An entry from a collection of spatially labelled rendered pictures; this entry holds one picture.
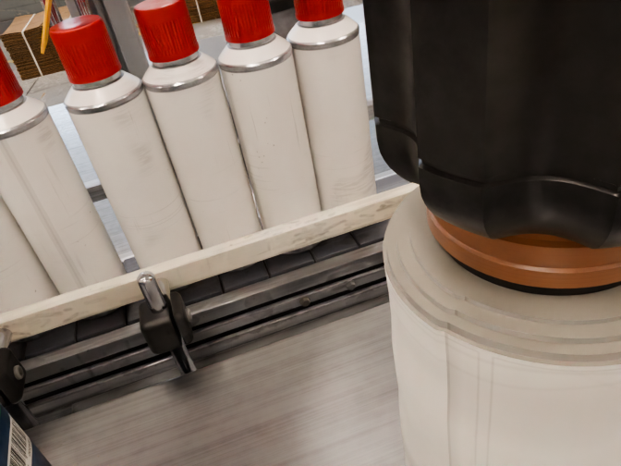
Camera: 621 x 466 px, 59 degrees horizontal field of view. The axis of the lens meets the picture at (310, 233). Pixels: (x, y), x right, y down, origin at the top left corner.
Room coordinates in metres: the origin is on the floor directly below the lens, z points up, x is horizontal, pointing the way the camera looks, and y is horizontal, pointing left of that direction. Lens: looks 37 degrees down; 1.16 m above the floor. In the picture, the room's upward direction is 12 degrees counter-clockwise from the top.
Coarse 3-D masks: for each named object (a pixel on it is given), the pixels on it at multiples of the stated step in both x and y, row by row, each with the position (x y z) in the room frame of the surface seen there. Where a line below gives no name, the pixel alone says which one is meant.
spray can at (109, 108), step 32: (64, 32) 0.35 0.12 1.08; (96, 32) 0.35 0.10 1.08; (64, 64) 0.35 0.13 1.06; (96, 64) 0.35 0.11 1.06; (96, 96) 0.34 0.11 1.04; (128, 96) 0.35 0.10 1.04; (96, 128) 0.34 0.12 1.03; (128, 128) 0.34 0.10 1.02; (96, 160) 0.34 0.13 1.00; (128, 160) 0.34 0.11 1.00; (160, 160) 0.35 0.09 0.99; (128, 192) 0.34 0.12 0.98; (160, 192) 0.34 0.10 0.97; (128, 224) 0.34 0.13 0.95; (160, 224) 0.34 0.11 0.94; (192, 224) 0.37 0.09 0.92; (160, 256) 0.34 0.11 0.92
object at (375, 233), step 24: (336, 240) 0.36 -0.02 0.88; (360, 240) 0.35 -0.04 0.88; (264, 264) 0.36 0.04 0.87; (288, 264) 0.34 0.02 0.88; (192, 288) 0.34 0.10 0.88; (216, 288) 0.33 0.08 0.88; (120, 312) 0.33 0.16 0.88; (48, 336) 0.32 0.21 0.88; (72, 336) 0.31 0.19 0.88; (96, 336) 0.31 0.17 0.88; (24, 360) 0.30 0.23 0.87
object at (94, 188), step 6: (372, 108) 0.43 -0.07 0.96; (372, 114) 0.43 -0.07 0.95; (240, 150) 0.41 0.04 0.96; (96, 180) 0.39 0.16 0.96; (90, 186) 0.39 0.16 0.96; (96, 186) 0.38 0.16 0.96; (90, 192) 0.38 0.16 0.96; (96, 192) 0.38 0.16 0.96; (102, 192) 0.38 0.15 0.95; (96, 198) 0.38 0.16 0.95; (102, 198) 0.38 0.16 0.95
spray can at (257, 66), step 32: (224, 0) 0.37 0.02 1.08; (256, 0) 0.37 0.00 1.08; (256, 32) 0.36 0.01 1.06; (224, 64) 0.37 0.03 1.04; (256, 64) 0.35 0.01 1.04; (288, 64) 0.37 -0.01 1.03; (256, 96) 0.35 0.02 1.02; (288, 96) 0.36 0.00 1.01; (256, 128) 0.36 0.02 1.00; (288, 128) 0.36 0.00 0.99; (256, 160) 0.36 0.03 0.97; (288, 160) 0.35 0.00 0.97; (256, 192) 0.37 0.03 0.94; (288, 192) 0.35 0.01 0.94
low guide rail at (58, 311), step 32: (384, 192) 0.36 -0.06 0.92; (288, 224) 0.35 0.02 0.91; (320, 224) 0.34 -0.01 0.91; (352, 224) 0.35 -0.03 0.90; (192, 256) 0.33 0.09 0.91; (224, 256) 0.33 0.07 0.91; (256, 256) 0.33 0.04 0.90; (96, 288) 0.32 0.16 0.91; (128, 288) 0.32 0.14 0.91; (0, 320) 0.30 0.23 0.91; (32, 320) 0.30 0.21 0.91; (64, 320) 0.31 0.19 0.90
